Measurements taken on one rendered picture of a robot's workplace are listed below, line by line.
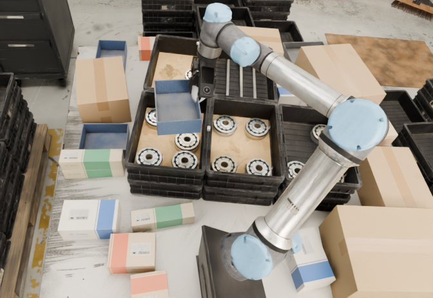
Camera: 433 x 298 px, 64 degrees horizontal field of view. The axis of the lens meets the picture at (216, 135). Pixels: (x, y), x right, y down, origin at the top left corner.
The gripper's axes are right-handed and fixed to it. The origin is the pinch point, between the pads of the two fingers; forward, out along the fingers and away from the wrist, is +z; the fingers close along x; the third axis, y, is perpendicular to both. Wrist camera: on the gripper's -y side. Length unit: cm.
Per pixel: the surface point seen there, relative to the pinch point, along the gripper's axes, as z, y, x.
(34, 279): 121, -21, 68
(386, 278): 16, -59, -61
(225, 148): 27.6, 0.3, -17.0
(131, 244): 38, -36, 20
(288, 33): 62, 147, -101
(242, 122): 26.4, 14.4, -27.0
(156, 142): 31.0, 4.6, 11.4
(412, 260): 14, -54, -72
